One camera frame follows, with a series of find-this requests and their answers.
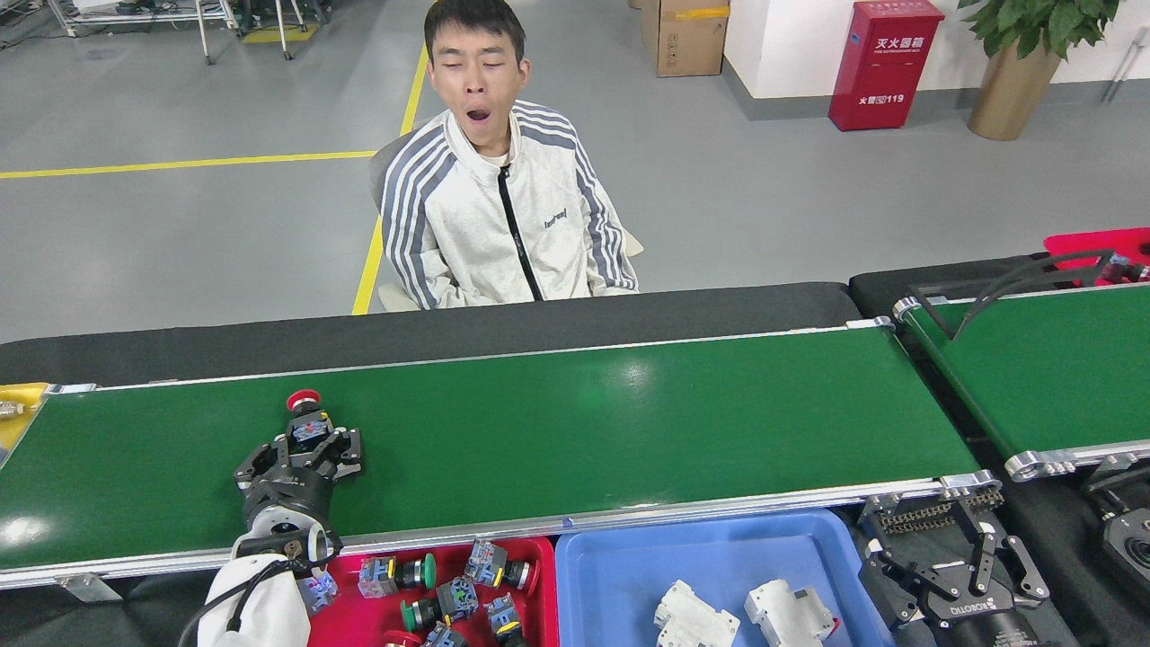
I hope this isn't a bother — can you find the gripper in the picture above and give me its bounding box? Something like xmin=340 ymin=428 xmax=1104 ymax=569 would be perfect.
xmin=234 ymin=428 xmax=363 ymax=527
xmin=861 ymin=532 xmax=1050 ymax=647

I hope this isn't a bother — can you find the white circuit breaker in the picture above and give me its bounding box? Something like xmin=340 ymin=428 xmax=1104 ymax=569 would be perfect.
xmin=743 ymin=577 xmax=843 ymax=647
xmin=653 ymin=579 xmax=743 ymax=647

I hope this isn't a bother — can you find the black conveyor motor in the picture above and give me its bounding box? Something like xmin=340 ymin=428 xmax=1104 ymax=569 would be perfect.
xmin=1083 ymin=458 xmax=1150 ymax=594

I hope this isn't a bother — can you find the red plastic tray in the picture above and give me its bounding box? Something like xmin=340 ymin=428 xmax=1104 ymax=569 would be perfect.
xmin=1044 ymin=227 xmax=1150 ymax=287
xmin=305 ymin=536 xmax=560 ymax=647

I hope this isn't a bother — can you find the green belt conveyor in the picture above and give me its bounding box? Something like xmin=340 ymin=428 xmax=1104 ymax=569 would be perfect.
xmin=0 ymin=316 xmax=1004 ymax=601
xmin=892 ymin=280 xmax=1150 ymax=483

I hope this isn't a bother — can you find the yellow plastic tray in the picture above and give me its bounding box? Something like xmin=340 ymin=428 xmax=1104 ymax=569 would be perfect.
xmin=0 ymin=383 xmax=50 ymax=461

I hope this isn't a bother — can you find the blue plastic tray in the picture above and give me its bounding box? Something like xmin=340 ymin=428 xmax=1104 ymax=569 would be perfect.
xmin=554 ymin=509 xmax=897 ymax=647

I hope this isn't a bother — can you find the person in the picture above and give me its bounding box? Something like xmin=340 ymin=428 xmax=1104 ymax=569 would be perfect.
xmin=379 ymin=0 xmax=641 ymax=311

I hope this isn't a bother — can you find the yellow floor plate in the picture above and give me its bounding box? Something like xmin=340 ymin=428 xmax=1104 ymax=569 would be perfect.
xmin=243 ymin=22 xmax=320 ymax=44

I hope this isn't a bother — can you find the white metal stand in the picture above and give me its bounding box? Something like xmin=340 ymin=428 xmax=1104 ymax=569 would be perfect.
xmin=45 ymin=0 xmax=297 ymax=66

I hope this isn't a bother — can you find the potted plant in gold pot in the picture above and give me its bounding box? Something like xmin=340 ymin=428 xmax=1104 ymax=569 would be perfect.
xmin=957 ymin=0 xmax=1124 ymax=142

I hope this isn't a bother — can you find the red fire extinguisher cabinet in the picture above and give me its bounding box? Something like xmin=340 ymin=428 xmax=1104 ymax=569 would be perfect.
xmin=828 ymin=0 xmax=946 ymax=133

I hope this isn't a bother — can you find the brown cardboard box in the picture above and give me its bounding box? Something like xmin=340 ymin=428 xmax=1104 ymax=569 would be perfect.
xmin=641 ymin=0 xmax=731 ymax=78

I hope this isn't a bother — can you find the conveyor drive chain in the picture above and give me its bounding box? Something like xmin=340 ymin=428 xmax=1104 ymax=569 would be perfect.
xmin=879 ymin=488 xmax=1005 ymax=536

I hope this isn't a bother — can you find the black cable bundle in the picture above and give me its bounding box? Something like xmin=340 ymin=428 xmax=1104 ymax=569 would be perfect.
xmin=912 ymin=250 xmax=1119 ymax=341

